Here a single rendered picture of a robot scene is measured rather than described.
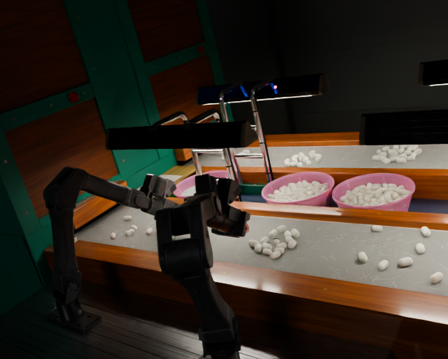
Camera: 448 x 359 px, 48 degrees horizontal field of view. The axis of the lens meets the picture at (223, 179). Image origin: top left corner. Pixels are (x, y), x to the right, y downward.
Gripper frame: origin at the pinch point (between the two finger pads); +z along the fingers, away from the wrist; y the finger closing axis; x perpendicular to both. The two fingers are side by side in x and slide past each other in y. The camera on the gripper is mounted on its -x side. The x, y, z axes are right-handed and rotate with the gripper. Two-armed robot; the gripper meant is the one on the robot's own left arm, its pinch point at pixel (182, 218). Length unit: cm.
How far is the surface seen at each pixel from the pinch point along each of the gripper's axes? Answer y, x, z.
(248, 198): -4.7, -17.0, 32.2
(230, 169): -14.1, -20.1, 3.4
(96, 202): 35.7, -0.9, -10.6
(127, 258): 0.3, 18.7, -21.3
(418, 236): -81, -2, 5
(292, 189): -28.2, -19.9, 25.4
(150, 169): 42, -24, 19
